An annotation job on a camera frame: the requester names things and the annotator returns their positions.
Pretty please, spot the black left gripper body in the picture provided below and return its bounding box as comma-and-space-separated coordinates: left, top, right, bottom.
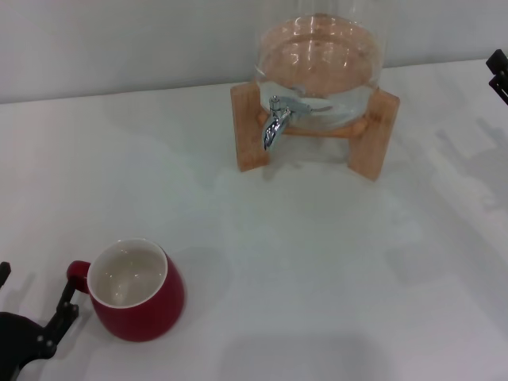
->
0, 311, 52, 374

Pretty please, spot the red ceramic cup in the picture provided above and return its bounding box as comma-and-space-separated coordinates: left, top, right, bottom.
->
65, 237, 186, 341

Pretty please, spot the chrome faucet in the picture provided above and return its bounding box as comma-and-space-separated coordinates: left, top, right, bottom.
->
260, 94, 311, 152

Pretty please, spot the glass water dispenser jar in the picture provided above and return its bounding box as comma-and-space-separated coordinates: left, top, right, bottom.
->
253, 0, 385, 131

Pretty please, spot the wooden dispenser stand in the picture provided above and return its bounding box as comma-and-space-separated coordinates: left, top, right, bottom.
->
229, 81, 400, 183

